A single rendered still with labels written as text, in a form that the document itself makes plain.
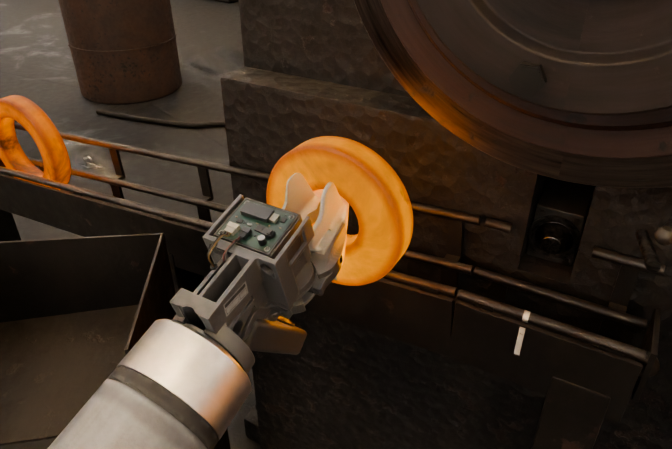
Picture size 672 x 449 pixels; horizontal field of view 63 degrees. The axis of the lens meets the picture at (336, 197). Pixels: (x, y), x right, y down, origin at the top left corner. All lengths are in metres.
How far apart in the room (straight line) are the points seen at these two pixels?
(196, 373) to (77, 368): 0.39
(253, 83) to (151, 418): 0.51
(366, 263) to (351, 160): 0.11
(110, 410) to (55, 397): 0.35
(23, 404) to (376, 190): 0.48
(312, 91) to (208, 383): 0.45
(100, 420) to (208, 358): 0.07
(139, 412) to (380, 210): 0.26
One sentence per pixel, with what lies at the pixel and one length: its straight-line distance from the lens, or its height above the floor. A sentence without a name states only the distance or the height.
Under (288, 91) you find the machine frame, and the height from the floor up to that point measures 0.87.
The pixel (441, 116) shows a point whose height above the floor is 0.92.
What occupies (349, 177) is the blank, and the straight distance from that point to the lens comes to 0.51.
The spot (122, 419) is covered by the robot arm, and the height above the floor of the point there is 0.83.
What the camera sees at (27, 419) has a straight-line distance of 0.74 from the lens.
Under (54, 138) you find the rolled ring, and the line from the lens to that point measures 1.07.
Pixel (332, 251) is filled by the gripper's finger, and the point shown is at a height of 0.83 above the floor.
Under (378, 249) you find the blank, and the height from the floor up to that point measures 0.81.
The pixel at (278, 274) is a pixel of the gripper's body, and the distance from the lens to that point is 0.42.
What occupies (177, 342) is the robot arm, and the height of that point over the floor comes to 0.85.
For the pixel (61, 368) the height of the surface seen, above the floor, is 0.60.
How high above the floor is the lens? 1.12
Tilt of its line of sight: 31 degrees down
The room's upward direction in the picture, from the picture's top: straight up
